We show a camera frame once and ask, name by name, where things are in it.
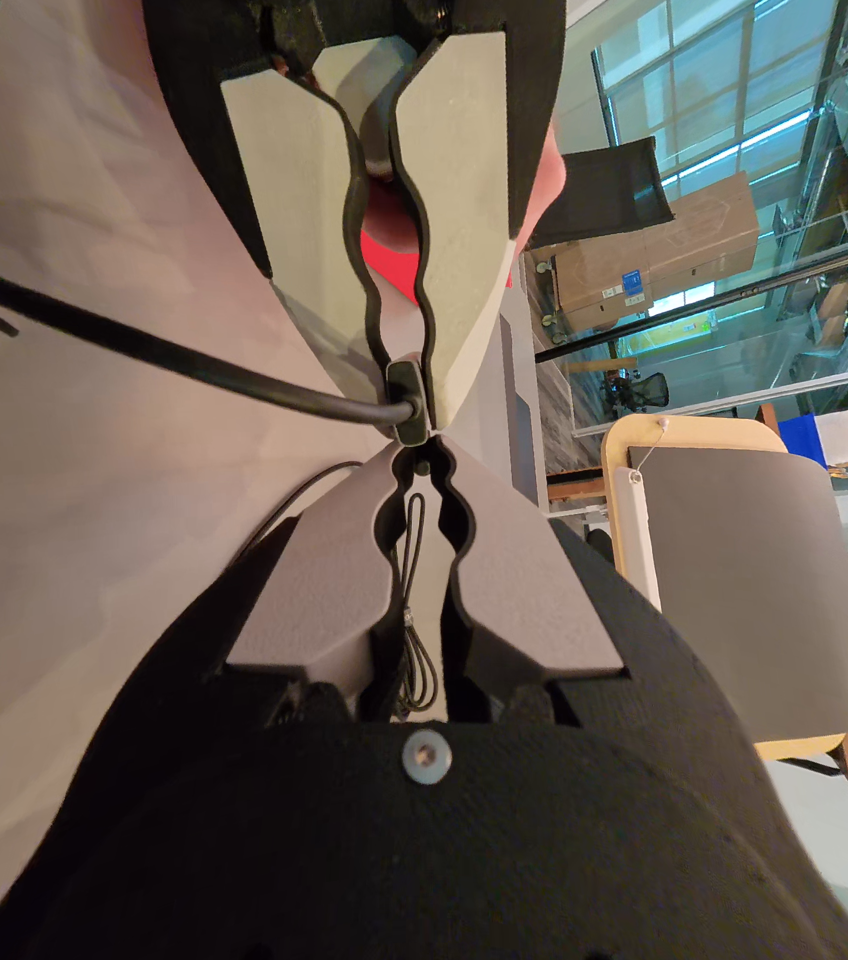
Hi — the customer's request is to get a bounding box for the person's left hand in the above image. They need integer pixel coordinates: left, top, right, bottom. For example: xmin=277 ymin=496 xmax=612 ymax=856
xmin=515 ymin=129 xmax=569 ymax=252

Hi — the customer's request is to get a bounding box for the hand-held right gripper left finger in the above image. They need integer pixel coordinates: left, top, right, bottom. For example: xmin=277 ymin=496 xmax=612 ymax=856
xmin=226 ymin=442 xmax=417 ymax=710

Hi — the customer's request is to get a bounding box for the blue storage box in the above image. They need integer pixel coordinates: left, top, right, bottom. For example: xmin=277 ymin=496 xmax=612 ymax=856
xmin=778 ymin=414 xmax=822 ymax=455

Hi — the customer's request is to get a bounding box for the thin black USB cable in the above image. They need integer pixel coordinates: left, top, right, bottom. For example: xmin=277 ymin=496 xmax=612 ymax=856
xmin=232 ymin=459 xmax=441 ymax=714

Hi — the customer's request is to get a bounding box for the wooden framed dark board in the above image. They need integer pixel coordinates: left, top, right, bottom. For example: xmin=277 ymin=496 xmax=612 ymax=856
xmin=602 ymin=416 xmax=848 ymax=759

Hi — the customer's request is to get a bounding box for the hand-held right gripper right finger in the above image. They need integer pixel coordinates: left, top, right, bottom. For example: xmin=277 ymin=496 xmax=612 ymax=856
xmin=427 ymin=439 xmax=627 ymax=712

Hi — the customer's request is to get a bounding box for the wooden rail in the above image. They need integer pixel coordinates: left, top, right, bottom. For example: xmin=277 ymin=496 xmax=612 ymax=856
xmin=546 ymin=405 xmax=848 ymax=504

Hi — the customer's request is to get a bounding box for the black office chair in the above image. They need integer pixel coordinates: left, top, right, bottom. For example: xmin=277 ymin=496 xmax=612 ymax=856
xmin=604 ymin=371 xmax=671 ymax=414

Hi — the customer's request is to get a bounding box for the black cloth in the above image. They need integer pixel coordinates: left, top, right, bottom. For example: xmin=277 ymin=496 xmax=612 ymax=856
xmin=532 ymin=136 xmax=676 ymax=249

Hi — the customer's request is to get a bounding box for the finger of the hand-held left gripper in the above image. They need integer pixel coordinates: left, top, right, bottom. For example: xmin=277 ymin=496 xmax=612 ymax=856
xmin=313 ymin=30 xmax=518 ymax=430
xmin=220 ymin=69 xmax=393 ymax=406

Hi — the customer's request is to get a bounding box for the grey lettered USB hub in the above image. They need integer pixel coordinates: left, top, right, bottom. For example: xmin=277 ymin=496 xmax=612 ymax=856
xmin=0 ymin=251 xmax=428 ymax=450

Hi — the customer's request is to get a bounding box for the red plastic bin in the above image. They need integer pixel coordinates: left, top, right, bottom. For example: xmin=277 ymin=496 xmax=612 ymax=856
xmin=360 ymin=225 xmax=515 ymax=310

